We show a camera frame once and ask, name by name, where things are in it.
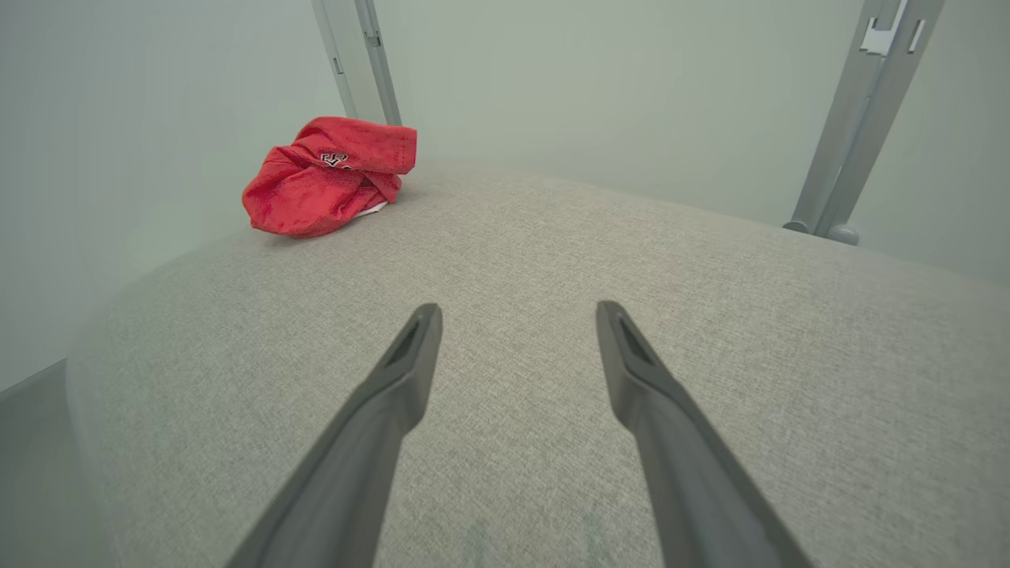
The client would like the grey metal partition post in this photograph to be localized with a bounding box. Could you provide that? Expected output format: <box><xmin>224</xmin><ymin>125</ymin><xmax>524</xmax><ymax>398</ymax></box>
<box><xmin>310</xmin><ymin>0</ymin><xmax>403</xmax><ymax>129</ymax></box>
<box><xmin>784</xmin><ymin>0</ymin><xmax>948</xmax><ymax>246</ymax></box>

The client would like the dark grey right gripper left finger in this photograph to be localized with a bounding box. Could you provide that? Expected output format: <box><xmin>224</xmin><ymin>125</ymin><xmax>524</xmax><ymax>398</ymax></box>
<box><xmin>225</xmin><ymin>303</ymin><xmax>443</xmax><ymax>568</ymax></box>

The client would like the red jersey with small emblem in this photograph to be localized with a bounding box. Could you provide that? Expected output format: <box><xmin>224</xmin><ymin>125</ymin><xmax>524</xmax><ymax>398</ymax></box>
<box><xmin>241</xmin><ymin>116</ymin><xmax>418</xmax><ymax>239</ymax></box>

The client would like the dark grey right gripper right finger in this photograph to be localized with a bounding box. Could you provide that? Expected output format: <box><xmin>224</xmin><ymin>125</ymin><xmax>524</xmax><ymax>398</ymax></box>
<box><xmin>595</xmin><ymin>300</ymin><xmax>815</xmax><ymax>568</ymax></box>

